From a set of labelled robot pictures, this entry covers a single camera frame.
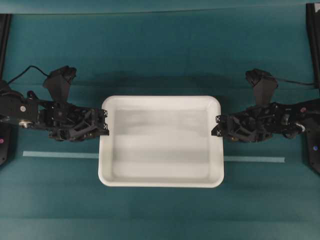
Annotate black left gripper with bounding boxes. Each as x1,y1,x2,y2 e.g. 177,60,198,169
38,101,110,142

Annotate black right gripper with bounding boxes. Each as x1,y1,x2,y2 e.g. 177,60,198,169
211,102,283,143

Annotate white plastic tray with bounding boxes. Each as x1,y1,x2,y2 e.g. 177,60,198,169
98,95,225,188

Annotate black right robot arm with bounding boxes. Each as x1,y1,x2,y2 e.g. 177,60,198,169
211,98,320,143

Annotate light blue tape strip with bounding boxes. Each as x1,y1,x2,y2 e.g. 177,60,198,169
22,151,285,164

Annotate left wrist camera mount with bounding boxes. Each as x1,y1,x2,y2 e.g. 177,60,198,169
43,65,77,103

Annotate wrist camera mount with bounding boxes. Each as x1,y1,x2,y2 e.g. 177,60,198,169
245,68,278,106
43,65,77,103

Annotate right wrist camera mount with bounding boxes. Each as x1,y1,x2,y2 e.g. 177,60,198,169
245,68,278,106

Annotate black right camera cable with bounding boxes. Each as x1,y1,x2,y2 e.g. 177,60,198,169
273,77,317,86

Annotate black camera cable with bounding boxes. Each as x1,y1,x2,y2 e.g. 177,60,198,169
273,77,317,86
6,65,51,85

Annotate black left camera cable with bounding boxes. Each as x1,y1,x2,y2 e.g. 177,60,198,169
6,65,51,85

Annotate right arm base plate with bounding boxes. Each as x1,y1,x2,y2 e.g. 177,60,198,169
302,122,320,176

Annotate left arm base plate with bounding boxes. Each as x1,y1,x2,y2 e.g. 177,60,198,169
0,123,18,170

